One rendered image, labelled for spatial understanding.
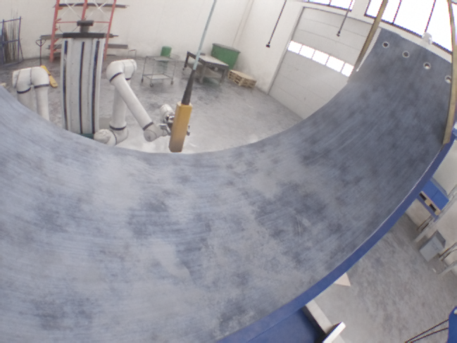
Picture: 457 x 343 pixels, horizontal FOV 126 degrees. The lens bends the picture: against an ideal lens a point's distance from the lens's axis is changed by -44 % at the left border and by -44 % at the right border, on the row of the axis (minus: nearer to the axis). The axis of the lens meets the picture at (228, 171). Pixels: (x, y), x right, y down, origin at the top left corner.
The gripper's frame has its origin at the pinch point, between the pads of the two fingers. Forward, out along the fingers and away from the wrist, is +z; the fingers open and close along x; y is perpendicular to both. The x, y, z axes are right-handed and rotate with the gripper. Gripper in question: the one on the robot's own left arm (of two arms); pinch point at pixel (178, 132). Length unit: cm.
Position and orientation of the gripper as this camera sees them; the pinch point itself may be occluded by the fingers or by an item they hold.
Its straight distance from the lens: 126.6
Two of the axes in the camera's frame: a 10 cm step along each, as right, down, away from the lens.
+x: 8.3, -0.8, 5.6
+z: 4.7, 6.4, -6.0
